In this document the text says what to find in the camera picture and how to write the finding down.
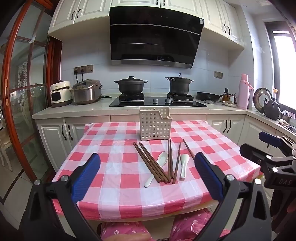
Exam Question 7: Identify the white plastic utensil basket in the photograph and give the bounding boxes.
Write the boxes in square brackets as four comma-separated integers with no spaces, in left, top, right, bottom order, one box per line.
[139,106,173,142]

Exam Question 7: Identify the black wok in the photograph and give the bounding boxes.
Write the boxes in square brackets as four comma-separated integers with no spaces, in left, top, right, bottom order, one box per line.
[196,91,221,102]

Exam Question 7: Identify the black kettle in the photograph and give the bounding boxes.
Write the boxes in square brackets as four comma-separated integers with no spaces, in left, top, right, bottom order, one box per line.
[263,98,281,121]

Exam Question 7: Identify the pink white checked tablecloth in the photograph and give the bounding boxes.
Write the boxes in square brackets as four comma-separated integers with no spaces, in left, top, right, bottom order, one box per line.
[51,120,264,220]

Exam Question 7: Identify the window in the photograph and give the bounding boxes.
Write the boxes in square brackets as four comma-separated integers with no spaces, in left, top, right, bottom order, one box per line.
[265,21,296,112]

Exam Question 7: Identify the pink patterned pants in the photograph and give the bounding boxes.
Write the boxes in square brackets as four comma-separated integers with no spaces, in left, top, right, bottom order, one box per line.
[100,207,232,241]

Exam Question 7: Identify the pink thermos bottle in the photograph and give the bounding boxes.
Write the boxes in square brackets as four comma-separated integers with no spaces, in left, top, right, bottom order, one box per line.
[238,74,253,110]

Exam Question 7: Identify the black stockpot with lid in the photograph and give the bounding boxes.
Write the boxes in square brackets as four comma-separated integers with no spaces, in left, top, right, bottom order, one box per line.
[165,73,195,96]

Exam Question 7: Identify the black glass gas cooktop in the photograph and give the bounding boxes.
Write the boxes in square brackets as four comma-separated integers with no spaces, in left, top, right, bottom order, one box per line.
[109,94,208,108]

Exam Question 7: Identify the white upper cabinet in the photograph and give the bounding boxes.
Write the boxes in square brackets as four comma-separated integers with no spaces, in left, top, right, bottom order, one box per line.
[201,0,245,54]
[47,0,111,40]
[110,0,205,15]

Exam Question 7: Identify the white ceramic spoon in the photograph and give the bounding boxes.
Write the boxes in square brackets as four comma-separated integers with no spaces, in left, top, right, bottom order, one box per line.
[179,153,190,181]
[144,152,168,188]

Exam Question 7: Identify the steel rice cooker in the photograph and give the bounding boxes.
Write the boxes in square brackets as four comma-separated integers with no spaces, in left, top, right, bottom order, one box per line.
[71,79,103,105]

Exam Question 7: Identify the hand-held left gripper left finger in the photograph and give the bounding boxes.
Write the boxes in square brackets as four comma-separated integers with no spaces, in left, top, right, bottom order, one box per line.
[22,152,102,241]

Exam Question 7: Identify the white electric cooker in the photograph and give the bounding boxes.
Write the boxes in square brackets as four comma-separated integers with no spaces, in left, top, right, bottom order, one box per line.
[50,80,73,108]

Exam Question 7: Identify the white ornate chair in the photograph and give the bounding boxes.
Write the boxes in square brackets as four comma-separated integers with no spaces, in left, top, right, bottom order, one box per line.
[0,130,14,172]

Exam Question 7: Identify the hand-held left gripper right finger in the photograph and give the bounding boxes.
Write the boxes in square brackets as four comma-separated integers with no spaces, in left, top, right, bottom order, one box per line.
[194,152,275,241]

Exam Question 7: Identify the black power plug cord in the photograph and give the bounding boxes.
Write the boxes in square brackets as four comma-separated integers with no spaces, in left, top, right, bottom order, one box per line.
[74,68,84,84]

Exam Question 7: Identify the black range hood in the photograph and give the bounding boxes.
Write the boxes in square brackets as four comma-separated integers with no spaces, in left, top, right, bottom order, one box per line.
[109,6,205,69]

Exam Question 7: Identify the brown wooden chopstick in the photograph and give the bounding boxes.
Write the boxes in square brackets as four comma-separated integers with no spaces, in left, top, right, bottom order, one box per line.
[135,143,165,183]
[140,142,171,181]
[172,141,182,185]
[167,139,171,178]
[169,138,174,179]
[183,139,196,160]
[132,142,162,183]
[138,142,168,182]

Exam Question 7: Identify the black casserole pot with lid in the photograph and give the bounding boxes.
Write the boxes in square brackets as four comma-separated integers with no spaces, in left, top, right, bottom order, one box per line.
[114,76,148,95]

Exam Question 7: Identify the red wooden glass door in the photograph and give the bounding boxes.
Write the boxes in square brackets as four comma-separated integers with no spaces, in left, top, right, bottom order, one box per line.
[1,0,63,207]

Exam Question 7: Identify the round steel pot lid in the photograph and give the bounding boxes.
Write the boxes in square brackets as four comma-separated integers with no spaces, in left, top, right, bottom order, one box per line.
[253,88,273,114]

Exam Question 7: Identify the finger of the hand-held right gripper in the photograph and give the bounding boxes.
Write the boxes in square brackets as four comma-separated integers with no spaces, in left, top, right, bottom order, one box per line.
[240,143,296,176]
[258,132,296,153]

